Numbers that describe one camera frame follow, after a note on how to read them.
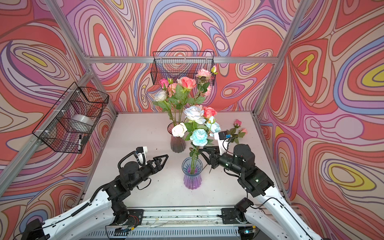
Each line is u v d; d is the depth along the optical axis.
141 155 0.68
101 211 0.52
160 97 0.74
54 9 0.68
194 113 0.58
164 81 0.78
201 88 0.73
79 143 0.72
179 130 0.58
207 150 0.65
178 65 0.91
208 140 0.61
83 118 0.73
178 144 0.93
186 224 0.72
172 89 0.76
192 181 0.85
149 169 0.66
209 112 0.63
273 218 0.46
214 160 0.58
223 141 0.56
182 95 0.75
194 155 0.66
